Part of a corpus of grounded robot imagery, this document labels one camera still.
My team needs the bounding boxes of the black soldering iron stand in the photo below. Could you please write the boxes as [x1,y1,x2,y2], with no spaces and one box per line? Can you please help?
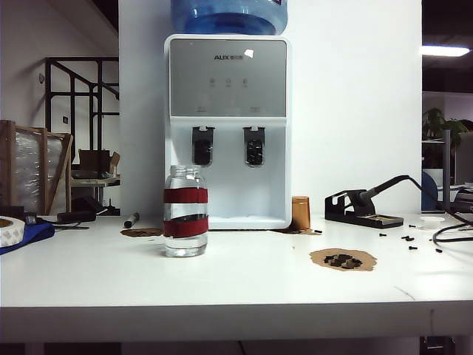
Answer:
[324,190,404,229]

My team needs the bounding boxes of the brown cardboard box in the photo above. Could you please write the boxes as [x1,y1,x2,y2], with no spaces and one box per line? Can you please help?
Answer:
[76,149,121,177]

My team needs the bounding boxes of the blue chair back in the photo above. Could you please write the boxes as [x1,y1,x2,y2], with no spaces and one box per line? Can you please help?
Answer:
[422,170,439,213]

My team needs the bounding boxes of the white AUX water dispenser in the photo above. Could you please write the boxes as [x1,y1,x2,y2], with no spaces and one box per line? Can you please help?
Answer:
[163,33,293,231]

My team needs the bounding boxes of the round brown paper patch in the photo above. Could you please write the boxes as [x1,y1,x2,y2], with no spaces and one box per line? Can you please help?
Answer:
[309,248,378,273]

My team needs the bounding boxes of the gray metal post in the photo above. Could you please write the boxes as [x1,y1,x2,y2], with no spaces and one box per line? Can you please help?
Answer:
[442,129,452,213]

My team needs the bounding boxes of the blue water jug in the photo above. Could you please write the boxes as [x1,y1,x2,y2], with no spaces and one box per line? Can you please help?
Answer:
[170,0,289,36]

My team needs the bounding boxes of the ceiling light panel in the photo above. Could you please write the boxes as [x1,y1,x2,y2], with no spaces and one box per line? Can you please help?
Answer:
[422,45,471,58]

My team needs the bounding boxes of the glass bottle with red bands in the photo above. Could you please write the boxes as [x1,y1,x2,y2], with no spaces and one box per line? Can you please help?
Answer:
[163,164,210,258]

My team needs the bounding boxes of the brown paper scrap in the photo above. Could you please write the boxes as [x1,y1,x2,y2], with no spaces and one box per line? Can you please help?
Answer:
[273,227,323,236]
[120,228,164,238]

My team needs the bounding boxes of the large white tape roll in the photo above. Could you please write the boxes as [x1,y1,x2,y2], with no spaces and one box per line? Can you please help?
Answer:
[0,215,27,248]

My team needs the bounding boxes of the gray monitor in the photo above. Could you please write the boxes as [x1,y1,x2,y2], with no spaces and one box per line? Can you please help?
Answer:
[455,132,473,186]

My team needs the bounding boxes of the blue cloth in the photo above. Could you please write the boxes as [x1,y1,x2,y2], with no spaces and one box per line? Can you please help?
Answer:
[0,221,56,256]

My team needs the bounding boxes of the black table bracket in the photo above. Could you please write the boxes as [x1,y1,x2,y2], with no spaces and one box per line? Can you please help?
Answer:
[421,334,456,351]

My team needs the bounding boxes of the small white tape ring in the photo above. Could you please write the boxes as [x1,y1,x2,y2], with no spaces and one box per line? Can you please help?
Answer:
[420,216,446,229]

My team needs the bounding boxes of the black soldering iron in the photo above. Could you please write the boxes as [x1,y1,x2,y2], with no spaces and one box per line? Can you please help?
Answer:
[354,175,422,204]

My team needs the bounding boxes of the black stair railing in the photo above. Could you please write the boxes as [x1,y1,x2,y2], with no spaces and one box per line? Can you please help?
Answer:
[45,56,120,175]

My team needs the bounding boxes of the black power cable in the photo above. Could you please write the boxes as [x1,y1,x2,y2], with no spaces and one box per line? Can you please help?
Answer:
[408,176,473,245]

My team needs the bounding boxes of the wooden top side table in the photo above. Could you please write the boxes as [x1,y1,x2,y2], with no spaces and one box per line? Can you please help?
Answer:
[70,176,121,216]

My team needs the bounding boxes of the green potted plant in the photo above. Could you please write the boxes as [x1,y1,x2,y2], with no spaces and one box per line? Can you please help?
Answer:
[423,107,470,171]

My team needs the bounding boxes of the black dispenser tap lever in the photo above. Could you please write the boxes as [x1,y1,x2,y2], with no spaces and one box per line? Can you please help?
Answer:
[242,125,267,168]
[191,125,216,166]

